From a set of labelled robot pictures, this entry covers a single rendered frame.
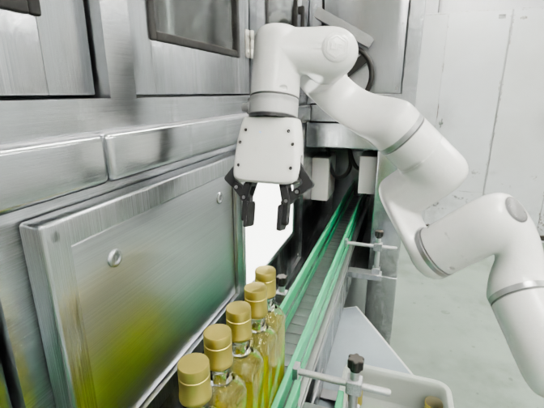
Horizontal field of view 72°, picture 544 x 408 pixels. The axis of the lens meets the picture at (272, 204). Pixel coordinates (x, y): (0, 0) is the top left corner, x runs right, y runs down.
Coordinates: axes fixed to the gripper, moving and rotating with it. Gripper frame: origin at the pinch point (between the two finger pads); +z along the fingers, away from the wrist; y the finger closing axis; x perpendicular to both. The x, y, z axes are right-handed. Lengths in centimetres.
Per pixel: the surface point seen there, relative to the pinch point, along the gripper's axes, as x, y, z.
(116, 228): -18.5, -12.4, 1.7
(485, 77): 342, 90, -121
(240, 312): -10.4, 1.0, 12.0
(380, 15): 75, 9, -63
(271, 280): 1.4, 1.4, 10.3
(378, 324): 102, 17, 48
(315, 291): 53, -1, 25
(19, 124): -29.3, -14.8, -8.7
